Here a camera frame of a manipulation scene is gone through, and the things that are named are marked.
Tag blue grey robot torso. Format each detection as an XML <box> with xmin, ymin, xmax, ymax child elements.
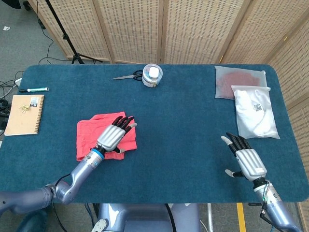
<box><xmin>91</xmin><ymin>203</ymin><xmax>201</xmax><ymax>232</ymax></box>

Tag black floor cable bundle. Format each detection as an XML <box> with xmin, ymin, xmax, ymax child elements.
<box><xmin>0</xmin><ymin>70</ymin><xmax>24</xmax><ymax>141</ymax></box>

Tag bag with white garment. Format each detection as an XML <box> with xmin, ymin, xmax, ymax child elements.
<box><xmin>231</xmin><ymin>85</ymin><xmax>281</xmax><ymax>141</ymax></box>

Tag blue carpet table mat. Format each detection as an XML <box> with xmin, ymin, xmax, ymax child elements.
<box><xmin>0</xmin><ymin>63</ymin><xmax>306</xmax><ymax>203</ymax></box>

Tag wicker folding screen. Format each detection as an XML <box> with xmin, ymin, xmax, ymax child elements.
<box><xmin>28</xmin><ymin>0</ymin><xmax>309</xmax><ymax>232</ymax></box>

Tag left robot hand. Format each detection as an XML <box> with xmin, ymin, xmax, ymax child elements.
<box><xmin>95</xmin><ymin>116</ymin><xmax>138</xmax><ymax>154</ymax></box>

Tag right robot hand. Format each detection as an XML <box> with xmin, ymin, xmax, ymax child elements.
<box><xmin>221</xmin><ymin>132</ymin><xmax>268</xmax><ymax>182</ymax></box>

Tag white green marker pen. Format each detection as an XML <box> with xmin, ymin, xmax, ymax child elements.
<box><xmin>19</xmin><ymin>87</ymin><xmax>50</xmax><ymax>93</ymax></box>

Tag black office chair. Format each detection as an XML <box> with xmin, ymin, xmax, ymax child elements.
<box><xmin>0</xmin><ymin>0</ymin><xmax>31</xmax><ymax>11</ymax></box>

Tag black tripod stand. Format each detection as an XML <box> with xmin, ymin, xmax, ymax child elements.
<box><xmin>44</xmin><ymin>0</ymin><xmax>103</xmax><ymax>65</ymax></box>

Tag red sleeveless shirt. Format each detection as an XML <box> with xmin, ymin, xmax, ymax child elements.
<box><xmin>76</xmin><ymin>111</ymin><xmax>138</xmax><ymax>162</ymax></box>

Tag bag with red garment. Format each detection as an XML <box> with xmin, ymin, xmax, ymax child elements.
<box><xmin>214</xmin><ymin>65</ymin><xmax>268</xmax><ymax>100</ymax></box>

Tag kraft spiral notebook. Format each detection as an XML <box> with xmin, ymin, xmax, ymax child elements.
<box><xmin>4</xmin><ymin>94</ymin><xmax>45</xmax><ymax>136</ymax></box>

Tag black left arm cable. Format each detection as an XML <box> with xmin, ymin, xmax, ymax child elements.
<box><xmin>52</xmin><ymin>174</ymin><xmax>73</xmax><ymax>232</ymax></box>

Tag white table leg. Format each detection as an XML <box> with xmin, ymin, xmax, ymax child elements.
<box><xmin>207</xmin><ymin>203</ymin><xmax>214</xmax><ymax>232</ymax></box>

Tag clear plastic jar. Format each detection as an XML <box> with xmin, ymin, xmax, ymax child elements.
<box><xmin>141</xmin><ymin>63</ymin><xmax>163</xmax><ymax>88</ymax></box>

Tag black handled scissors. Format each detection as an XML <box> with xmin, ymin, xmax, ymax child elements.
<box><xmin>111</xmin><ymin>70</ymin><xmax>143</xmax><ymax>81</ymax></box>

